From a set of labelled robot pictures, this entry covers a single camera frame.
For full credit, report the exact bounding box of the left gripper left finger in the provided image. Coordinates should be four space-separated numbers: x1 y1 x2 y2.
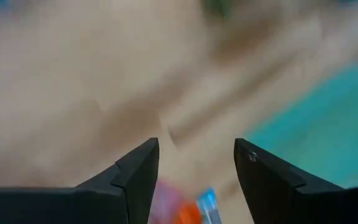
0 138 160 224

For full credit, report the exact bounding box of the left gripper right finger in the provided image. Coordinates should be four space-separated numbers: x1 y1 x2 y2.
233 138 358 224

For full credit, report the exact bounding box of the blue white candy bar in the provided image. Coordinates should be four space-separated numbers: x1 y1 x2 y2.
196 186 223 224

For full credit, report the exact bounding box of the red orange candy packet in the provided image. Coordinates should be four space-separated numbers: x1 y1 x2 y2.
172 200 203 224

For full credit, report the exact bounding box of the green translucent plastic bin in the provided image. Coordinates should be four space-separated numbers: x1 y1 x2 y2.
244 58 358 190

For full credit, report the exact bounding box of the small artificial succulent plant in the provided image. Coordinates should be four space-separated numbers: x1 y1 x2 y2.
202 0 239 18

